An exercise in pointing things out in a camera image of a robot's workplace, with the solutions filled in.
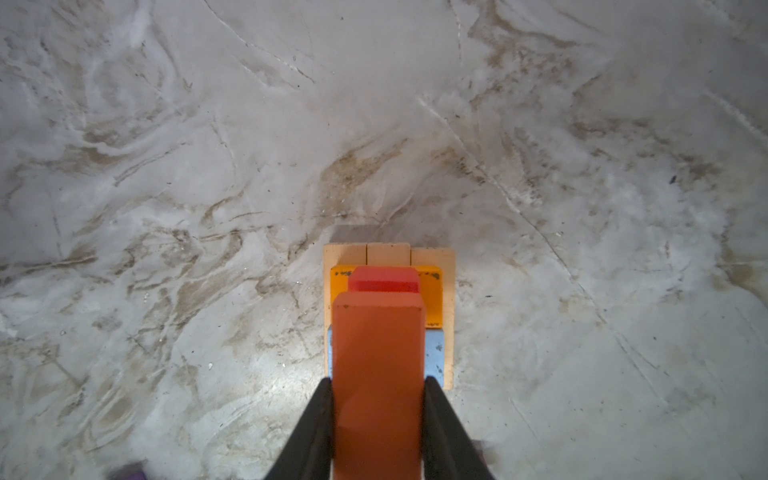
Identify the orange block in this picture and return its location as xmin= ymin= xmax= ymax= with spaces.
xmin=331 ymin=265 xmax=443 ymax=329

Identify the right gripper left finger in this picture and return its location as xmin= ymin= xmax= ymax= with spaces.
xmin=265 ymin=377 xmax=334 ymax=480

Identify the red block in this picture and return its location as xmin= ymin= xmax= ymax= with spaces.
xmin=348 ymin=265 xmax=420 ymax=294

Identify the light blue block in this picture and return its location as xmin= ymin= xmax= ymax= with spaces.
xmin=326 ymin=327 xmax=446 ymax=387

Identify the orange-red block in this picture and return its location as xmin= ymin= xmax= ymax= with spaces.
xmin=332 ymin=291 xmax=425 ymax=479

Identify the natural wood block diagonal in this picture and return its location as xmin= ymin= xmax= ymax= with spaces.
xmin=411 ymin=247 xmax=456 ymax=390

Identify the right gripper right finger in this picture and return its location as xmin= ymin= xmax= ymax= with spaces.
xmin=422 ymin=376 xmax=493 ymax=480

